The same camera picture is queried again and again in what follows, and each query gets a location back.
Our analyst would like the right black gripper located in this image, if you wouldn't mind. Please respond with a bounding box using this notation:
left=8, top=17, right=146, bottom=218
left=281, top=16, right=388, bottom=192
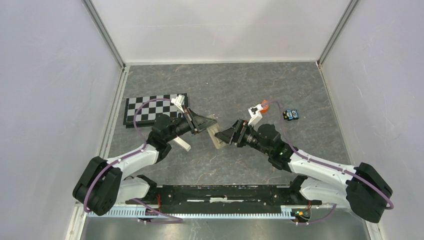
left=215, top=118, right=271, bottom=156

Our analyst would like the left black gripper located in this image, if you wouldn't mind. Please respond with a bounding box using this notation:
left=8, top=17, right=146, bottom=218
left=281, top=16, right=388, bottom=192
left=164, top=106, right=217, bottom=142

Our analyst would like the beige remote control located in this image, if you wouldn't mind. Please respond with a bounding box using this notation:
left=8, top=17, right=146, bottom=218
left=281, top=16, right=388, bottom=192
left=207, top=114, right=228, bottom=149

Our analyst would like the white rectangular block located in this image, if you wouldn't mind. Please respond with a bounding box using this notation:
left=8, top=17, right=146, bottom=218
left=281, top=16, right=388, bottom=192
left=173, top=136, right=191, bottom=152

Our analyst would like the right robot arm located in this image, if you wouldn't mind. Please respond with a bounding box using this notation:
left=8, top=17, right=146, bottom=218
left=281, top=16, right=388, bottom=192
left=214, top=119, right=394, bottom=223

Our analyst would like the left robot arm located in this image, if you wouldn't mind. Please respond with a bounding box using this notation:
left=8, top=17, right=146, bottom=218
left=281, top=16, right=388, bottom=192
left=72, top=107, right=218, bottom=216

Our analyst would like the orange semicircular piece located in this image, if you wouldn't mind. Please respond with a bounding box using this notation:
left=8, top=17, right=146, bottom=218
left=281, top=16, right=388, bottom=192
left=260, top=100, right=269, bottom=114

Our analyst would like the black white checkerboard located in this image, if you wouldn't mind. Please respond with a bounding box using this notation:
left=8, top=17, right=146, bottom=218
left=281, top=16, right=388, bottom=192
left=123, top=92, right=189, bottom=129

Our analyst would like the blue owl toy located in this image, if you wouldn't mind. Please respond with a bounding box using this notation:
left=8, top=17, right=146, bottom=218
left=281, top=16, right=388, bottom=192
left=282, top=109, right=299, bottom=121

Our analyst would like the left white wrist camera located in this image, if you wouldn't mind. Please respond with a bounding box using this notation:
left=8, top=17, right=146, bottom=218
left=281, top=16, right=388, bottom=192
left=170, top=94, right=185, bottom=114

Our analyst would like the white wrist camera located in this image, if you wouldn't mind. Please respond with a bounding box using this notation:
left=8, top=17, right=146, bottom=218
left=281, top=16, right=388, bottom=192
left=248, top=104, right=263, bottom=127
left=170, top=94, right=185, bottom=114

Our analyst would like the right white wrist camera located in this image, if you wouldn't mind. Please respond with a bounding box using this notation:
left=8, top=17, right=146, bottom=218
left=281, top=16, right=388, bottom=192
left=248, top=104, right=263, bottom=127

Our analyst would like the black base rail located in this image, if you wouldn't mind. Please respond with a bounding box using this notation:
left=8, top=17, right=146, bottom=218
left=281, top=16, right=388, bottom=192
left=140, top=184, right=322, bottom=214

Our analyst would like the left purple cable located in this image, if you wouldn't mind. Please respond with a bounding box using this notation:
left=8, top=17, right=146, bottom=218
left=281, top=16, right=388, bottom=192
left=82, top=98, right=175, bottom=214

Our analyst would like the white slotted cable duct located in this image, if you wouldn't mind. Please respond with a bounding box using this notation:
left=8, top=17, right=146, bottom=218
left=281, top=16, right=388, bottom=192
left=102, top=205, right=309, bottom=220

